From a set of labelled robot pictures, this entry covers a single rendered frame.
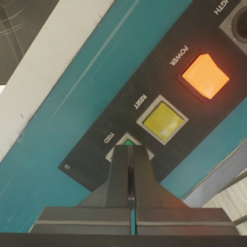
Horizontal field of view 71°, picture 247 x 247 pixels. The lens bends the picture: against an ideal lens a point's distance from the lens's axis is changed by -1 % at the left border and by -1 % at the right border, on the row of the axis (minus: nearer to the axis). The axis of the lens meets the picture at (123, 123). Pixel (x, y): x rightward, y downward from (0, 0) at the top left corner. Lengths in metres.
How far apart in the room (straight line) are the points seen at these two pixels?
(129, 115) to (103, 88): 0.03
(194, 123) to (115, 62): 0.09
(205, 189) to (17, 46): 0.35
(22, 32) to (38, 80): 0.21
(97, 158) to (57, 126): 0.05
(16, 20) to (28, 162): 0.26
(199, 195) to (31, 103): 0.19
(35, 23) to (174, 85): 0.27
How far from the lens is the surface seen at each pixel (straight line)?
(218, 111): 0.18
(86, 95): 0.16
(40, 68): 0.17
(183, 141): 0.17
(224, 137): 0.19
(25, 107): 0.18
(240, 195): 8.30
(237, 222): 8.09
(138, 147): 0.15
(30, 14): 0.37
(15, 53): 0.38
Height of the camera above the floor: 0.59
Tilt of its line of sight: 8 degrees up
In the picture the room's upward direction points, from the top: 129 degrees clockwise
